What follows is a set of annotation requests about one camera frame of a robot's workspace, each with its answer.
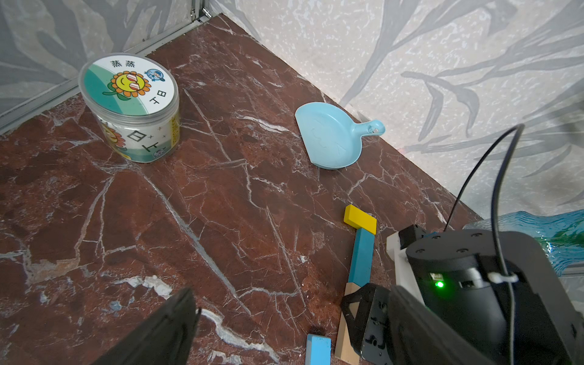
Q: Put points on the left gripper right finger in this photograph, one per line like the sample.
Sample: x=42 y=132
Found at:
x=418 y=336

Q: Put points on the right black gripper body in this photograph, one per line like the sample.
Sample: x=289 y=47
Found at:
x=366 y=310

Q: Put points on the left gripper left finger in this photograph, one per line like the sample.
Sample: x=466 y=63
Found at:
x=166 y=337

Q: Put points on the tan wooden block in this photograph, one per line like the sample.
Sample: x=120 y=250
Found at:
x=343 y=348

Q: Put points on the teal block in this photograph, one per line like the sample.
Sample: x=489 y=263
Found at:
x=362 y=257

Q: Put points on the small yellow block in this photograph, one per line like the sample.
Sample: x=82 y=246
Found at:
x=358 y=219

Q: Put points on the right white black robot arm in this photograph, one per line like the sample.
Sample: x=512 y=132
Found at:
x=465 y=297

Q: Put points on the light blue block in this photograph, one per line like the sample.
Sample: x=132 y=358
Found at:
x=318 y=350

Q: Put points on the light blue plastic dustpan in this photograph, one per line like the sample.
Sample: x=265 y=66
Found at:
x=332 y=139

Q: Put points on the round sunflower label can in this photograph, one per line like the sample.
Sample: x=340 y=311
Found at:
x=136 y=102

